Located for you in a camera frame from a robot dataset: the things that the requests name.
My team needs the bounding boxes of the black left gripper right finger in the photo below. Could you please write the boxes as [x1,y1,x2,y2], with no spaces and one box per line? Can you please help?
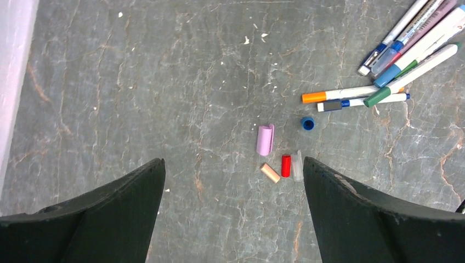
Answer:
[303,157,464,262]

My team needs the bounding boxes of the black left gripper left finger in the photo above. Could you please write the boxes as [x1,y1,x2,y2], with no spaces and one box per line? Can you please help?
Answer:
[1,158,166,262]

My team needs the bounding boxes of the clear pen cap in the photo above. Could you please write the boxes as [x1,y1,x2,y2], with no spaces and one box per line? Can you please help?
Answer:
[291,150,303,182]

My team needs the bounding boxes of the red marker cap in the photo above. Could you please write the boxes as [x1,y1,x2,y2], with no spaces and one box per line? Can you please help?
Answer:
[281,155,292,178]

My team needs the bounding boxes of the peach marker cap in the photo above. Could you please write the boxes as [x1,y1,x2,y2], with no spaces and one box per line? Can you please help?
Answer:
[260,163,281,184]

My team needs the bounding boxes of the blue marker cap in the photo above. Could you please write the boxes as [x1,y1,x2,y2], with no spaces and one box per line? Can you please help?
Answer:
[300,116,315,131]

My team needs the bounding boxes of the pink highlighter cap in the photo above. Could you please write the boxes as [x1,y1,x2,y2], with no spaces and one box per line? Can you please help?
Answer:
[256,124,275,156]

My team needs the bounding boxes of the dark slim pen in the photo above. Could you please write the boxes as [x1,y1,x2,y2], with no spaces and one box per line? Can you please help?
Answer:
[358,0,427,76]

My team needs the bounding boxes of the grey blue capped pen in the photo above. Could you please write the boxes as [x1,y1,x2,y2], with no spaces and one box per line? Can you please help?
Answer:
[317,93,410,112]

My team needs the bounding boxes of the clear blue capped pen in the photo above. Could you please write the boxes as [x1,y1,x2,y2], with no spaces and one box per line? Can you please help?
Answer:
[371,1,457,76]

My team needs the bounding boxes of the orange capped white marker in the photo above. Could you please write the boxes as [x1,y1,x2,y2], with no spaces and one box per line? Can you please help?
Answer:
[301,85,406,105]

